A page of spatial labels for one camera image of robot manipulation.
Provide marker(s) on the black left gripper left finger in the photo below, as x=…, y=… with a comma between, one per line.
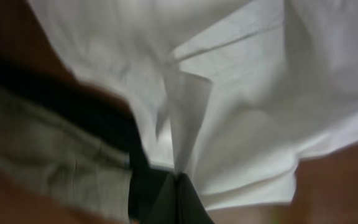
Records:
x=164, y=210

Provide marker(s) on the black garment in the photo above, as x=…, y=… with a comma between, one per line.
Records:
x=96, y=117

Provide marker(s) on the white t-shirt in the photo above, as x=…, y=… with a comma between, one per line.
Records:
x=232, y=93

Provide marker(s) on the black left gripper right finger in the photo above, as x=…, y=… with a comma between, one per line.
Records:
x=190, y=210

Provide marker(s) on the khaki beige garment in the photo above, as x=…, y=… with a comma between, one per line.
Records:
x=51, y=156

